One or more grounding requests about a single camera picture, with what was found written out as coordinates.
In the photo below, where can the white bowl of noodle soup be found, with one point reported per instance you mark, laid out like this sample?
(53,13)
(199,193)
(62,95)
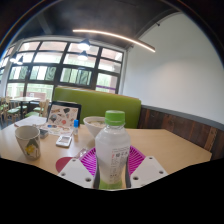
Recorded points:
(93,126)

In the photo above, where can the small blue-capped bottle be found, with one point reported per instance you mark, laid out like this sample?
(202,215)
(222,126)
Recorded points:
(76,127)

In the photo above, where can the long curved ceiling light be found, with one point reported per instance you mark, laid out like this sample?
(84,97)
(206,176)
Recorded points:
(116,36)

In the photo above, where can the group of green-seated wooden chairs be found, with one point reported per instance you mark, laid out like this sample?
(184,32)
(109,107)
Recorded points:
(13,111)

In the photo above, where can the small white flat device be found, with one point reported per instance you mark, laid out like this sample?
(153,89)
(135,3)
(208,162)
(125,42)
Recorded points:
(64,141)

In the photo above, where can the light wooden dining table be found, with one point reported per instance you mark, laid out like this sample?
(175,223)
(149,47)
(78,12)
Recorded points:
(23,99)

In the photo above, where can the black sticker-covered laptop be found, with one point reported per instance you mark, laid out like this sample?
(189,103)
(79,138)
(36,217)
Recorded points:
(63,115)

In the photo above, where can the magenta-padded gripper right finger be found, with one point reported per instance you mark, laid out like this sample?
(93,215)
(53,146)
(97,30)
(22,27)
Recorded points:
(148,170)

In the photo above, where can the green upholstered bench backrest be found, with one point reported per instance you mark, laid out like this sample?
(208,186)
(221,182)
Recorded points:
(96,101)

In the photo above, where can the black-framed window wall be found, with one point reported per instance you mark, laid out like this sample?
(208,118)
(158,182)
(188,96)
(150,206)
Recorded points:
(71,63)

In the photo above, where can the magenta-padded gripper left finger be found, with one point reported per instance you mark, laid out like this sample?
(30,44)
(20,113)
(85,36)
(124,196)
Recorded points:
(75,171)

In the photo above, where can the white mug with yellow print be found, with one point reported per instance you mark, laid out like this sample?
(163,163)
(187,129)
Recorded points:
(28,141)

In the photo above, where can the group of pendant lamps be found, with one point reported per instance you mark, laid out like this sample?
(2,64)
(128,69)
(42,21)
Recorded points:
(84,45)

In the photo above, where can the colourful sticker sheet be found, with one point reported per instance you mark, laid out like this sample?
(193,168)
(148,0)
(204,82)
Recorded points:
(58,130)

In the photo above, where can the white paper sheet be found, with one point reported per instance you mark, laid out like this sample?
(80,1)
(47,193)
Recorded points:
(30,121)

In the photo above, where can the green-capped clear drink bottle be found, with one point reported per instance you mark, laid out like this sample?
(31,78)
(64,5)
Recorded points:
(112,150)

